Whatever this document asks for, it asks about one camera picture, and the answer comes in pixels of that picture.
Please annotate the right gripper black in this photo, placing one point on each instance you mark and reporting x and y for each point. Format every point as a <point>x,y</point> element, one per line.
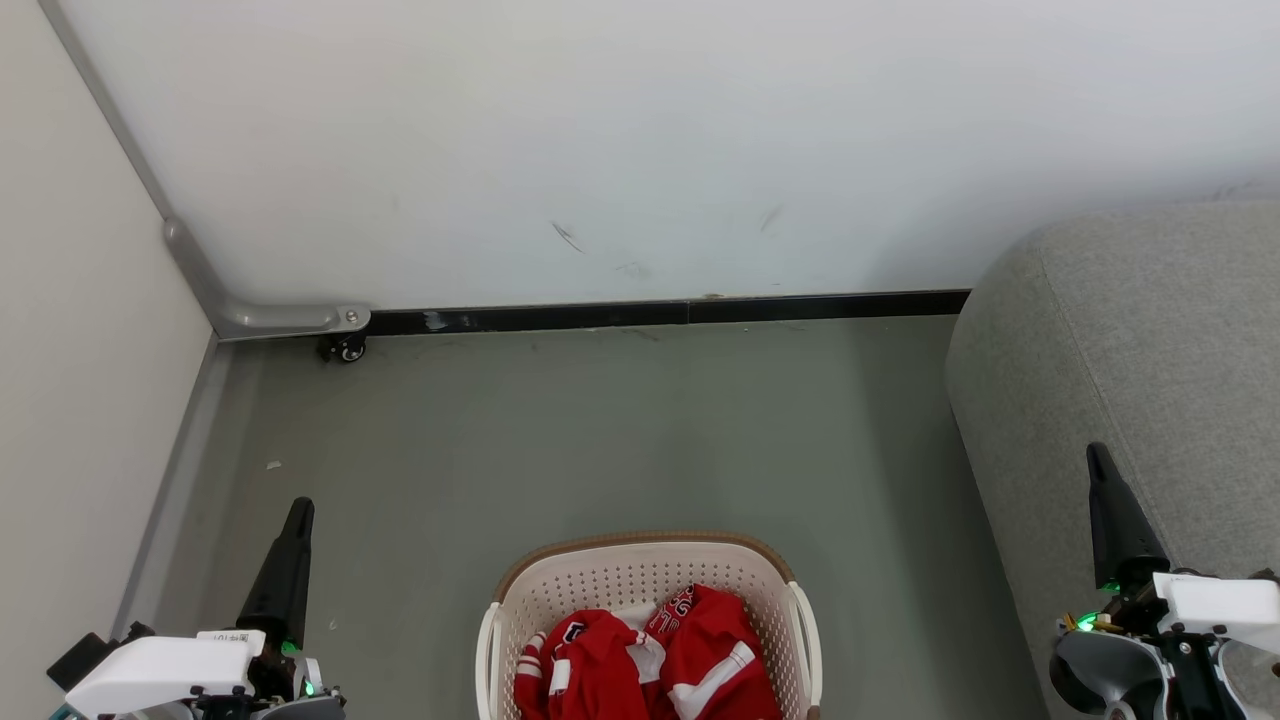
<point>1110,670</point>

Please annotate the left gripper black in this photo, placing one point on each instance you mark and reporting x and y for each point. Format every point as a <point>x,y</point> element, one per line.
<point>300,705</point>

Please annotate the red garment with white collar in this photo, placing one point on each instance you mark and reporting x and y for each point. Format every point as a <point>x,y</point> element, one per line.
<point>590,670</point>

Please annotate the red garment with white stripe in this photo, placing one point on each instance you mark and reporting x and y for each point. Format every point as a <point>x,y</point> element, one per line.
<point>715,640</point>

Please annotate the grey fabric sofa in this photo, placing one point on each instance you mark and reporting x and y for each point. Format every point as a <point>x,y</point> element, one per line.
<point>1130,340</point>

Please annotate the small black caster wheel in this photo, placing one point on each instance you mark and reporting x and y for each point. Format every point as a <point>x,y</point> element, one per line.
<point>346,348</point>

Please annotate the grey partition foot with caster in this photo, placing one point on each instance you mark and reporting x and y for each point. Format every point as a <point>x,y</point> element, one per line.
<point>270,318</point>

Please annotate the white perforated laundry basket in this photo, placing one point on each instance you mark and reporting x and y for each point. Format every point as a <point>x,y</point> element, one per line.
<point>640,570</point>

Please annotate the black baseboard strip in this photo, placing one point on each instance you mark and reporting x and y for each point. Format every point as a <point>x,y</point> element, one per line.
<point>650,315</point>

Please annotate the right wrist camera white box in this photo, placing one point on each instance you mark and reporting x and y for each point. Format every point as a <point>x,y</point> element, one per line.
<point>1220,605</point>

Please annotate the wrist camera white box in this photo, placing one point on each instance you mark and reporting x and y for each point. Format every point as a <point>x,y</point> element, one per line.
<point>1220,605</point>
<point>160,670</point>

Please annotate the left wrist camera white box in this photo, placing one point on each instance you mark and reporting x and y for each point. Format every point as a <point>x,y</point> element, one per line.
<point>160,670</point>

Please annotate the grey wall skirting strip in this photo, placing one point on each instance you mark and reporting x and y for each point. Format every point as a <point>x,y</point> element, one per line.
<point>180,480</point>

